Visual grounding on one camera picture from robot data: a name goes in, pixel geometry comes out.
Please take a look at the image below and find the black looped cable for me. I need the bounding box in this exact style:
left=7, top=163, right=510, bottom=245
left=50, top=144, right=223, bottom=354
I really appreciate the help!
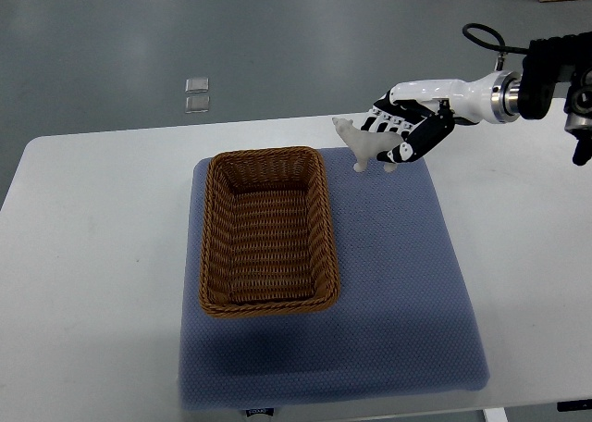
left=462, top=22, right=531, bottom=56

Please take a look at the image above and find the blue quilted mat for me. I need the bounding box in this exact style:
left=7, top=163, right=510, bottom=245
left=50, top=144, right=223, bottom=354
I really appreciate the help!
left=179, top=147, right=489, bottom=411

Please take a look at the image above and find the white table leg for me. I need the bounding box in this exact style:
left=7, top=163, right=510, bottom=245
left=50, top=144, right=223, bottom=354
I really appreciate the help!
left=483, top=407, right=509, bottom=422

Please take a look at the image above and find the white bear figurine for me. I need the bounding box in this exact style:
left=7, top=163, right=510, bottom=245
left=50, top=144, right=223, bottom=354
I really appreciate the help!
left=332, top=117, right=403, bottom=172

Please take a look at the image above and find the black table control panel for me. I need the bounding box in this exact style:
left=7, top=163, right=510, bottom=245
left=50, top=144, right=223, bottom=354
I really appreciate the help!
left=556, top=399, right=592, bottom=413

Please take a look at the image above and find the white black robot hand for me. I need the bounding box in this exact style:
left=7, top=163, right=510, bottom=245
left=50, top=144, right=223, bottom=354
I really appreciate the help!
left=361, top=71, right=520, bottom=164

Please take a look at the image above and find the upper silver floor plate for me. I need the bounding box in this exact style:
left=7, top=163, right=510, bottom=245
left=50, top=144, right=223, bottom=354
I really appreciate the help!
left=185, top=77, right=209, bottom=93

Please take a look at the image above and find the brown wicker basket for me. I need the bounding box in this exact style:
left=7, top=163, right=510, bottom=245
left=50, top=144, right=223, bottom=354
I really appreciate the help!
left=199, top=146, right=340, bottom=318

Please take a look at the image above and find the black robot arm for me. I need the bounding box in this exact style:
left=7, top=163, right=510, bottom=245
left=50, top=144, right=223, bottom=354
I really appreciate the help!
left=507, top=32, right=591, bottom=166

